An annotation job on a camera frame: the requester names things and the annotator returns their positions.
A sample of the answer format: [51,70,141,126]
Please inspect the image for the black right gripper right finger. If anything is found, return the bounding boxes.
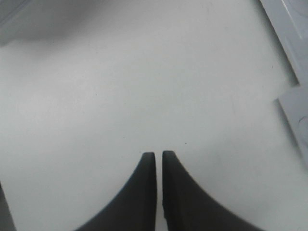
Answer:
[161,150,246,231]

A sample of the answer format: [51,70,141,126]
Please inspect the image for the white microwave door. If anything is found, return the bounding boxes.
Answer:
[260,0,308,164]

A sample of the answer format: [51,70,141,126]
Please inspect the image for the white microwave oven body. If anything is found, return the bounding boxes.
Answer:
[0,0,31,231]

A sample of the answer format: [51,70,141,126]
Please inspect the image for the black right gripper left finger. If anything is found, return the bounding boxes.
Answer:
[78,152,156,231]

